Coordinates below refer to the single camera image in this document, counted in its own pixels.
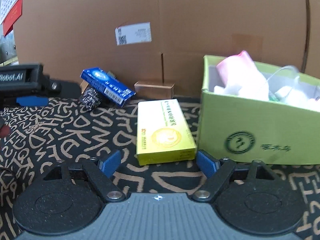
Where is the white shipping label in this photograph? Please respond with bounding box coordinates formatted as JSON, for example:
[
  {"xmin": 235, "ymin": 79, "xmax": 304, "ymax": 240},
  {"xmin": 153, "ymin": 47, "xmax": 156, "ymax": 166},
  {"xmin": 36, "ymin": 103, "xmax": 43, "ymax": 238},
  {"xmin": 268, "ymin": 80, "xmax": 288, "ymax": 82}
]
[{"xmin": 115, "ymin": 22, "xmax": 152, "ymax": 46}]

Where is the blue box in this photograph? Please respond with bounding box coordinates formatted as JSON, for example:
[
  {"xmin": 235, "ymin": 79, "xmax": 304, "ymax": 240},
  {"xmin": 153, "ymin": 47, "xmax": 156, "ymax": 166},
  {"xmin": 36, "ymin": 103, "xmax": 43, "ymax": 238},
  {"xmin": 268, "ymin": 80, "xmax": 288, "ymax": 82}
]
[{"xmin": 80, "ymin": 67, "xmax": 136, "ymax": 108}]

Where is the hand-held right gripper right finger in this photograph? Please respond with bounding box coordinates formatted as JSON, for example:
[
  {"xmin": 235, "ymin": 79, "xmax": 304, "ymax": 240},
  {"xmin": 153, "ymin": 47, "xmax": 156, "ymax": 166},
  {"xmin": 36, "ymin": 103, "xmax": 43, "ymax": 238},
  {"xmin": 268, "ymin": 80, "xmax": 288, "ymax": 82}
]
[{"xmin": 192, "ymin": 150, "xmax": 277, "ymax": 202}]

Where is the yellow box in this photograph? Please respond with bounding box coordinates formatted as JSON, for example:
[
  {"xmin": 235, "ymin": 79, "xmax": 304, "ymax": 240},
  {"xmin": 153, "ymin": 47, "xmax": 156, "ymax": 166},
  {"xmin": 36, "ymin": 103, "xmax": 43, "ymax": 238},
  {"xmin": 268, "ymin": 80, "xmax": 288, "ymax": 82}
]
[{"xmin": 136, "ymin": 99, "xmax": 197, "ymax": 166}]

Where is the steel wool scrubber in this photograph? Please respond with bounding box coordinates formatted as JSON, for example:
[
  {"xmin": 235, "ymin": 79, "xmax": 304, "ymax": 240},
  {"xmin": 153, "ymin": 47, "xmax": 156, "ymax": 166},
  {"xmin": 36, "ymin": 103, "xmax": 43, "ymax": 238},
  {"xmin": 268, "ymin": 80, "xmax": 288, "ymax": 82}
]
[{"xmin": 79, "ymin": 85, "xmax": 103, "ymax": 111}]

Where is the clear plastic cup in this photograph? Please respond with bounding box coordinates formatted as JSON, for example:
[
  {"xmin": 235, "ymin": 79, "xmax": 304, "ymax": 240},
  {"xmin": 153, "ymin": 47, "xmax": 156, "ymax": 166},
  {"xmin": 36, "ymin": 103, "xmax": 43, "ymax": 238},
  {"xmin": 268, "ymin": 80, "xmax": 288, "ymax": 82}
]
[{"xmin": 262, "ymin": 65, "xmax": 301, "ymax": 93}]

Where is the small brown box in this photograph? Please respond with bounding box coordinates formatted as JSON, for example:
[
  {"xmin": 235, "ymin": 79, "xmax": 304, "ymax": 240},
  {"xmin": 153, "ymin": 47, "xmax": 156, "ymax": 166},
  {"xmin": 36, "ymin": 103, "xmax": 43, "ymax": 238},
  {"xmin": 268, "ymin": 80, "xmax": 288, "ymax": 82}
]
[{"xmin": 134, "ymin": 81, "xmax": 175, "ymax": 99}]

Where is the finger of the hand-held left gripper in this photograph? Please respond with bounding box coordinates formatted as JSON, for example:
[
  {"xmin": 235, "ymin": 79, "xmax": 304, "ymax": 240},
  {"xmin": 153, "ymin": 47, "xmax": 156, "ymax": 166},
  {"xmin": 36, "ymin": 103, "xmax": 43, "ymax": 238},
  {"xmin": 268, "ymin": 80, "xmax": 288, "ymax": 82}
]
[
  {"xmin": 15, "ymin": 95, "xmax": 50, "ymax": 107},
  {"xmin": 41, "ymin": 74, "xmax": 82, "ymax": 98}
]

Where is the pink white packet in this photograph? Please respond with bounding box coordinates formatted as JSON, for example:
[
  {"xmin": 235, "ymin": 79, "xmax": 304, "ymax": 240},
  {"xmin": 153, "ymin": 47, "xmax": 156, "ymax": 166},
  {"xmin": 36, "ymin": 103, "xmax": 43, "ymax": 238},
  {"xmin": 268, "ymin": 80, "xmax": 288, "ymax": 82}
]
[{"xmin": 216, "ymin": 51, "xmax": 269, "ymax": 101}]

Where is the red wall calendar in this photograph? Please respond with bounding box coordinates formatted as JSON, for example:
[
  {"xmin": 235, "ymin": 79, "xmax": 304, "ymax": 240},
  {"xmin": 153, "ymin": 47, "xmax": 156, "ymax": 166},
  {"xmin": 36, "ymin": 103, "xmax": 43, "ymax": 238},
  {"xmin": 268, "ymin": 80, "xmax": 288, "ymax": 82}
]
[{"xmin": 0, "ymin": 0, "xmax": 25, "ymax": 37}]

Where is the black letter-patterned mat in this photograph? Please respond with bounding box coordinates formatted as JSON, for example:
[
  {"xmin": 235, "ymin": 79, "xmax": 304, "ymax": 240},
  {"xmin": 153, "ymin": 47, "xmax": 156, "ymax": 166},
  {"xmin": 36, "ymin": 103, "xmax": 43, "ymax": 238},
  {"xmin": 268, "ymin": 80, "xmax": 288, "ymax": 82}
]
[{"xmin": 0, "ymin": 95, "xmax": 320, "ymax": 240}]

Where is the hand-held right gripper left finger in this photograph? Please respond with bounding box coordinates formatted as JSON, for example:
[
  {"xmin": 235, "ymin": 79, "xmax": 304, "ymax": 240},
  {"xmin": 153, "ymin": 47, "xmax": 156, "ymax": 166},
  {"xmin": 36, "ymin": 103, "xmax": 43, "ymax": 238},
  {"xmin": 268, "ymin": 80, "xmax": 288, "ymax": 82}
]
[{"xmin": 41, "ymin": 150, "xmax": 127, "ymax": 202}]

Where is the green cardboard box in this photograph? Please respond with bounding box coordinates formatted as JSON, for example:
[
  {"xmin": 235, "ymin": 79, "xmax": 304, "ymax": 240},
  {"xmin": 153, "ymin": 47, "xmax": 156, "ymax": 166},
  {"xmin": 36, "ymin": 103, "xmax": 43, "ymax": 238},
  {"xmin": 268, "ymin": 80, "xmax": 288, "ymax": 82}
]
[{"xmin": 199, "ymin": 55, "xmax": 320, "ymax": 166}]

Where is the large brown cardboard box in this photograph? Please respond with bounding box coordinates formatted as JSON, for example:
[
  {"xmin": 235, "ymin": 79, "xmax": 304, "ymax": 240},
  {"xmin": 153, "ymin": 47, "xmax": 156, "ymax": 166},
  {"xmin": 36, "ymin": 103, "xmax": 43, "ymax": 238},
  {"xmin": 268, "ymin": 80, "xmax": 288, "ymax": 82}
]
[{"xmin": 12, "ymin": 0, "xmax": 320, "ymax": 98}]

